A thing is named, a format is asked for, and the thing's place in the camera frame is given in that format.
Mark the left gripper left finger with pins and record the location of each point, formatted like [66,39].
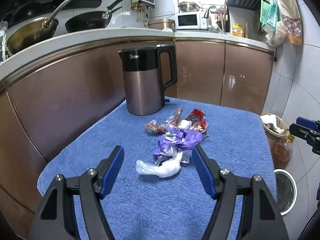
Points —
[55,217]

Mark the white plastic bag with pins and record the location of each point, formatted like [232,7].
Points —
[167,169]

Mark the purple wrapper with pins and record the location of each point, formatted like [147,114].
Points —
[174,141]

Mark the beige trash bin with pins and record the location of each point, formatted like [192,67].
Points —
[275,130]

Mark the grey kitchen countertop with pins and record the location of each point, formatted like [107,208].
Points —
[112,36]

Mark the white round floor bowl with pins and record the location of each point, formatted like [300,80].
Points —
[286,191]

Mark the blue terry towel mat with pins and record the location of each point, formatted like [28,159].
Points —
[149,207]

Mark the hanging floral cloth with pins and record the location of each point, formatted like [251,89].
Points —
[292,21]

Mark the red candy wrapper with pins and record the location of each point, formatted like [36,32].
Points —
[198,122]

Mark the brown cabinet fronts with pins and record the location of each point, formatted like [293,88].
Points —
[53,91]

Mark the yellow packet on counter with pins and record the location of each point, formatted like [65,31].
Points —
[238,29]

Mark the silver red small wrapper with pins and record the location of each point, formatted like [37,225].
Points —
[154,127]

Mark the white microwave oven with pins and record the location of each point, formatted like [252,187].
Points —
[194,20]

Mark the brown black electric kettle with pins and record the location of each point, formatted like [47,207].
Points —
[143,81]

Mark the brown rice cooker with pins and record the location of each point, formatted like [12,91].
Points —
[161,24]

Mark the black frying pan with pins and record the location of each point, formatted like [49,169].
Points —
[93,19]

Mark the brass wok with handle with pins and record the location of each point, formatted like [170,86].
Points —
[38,30]

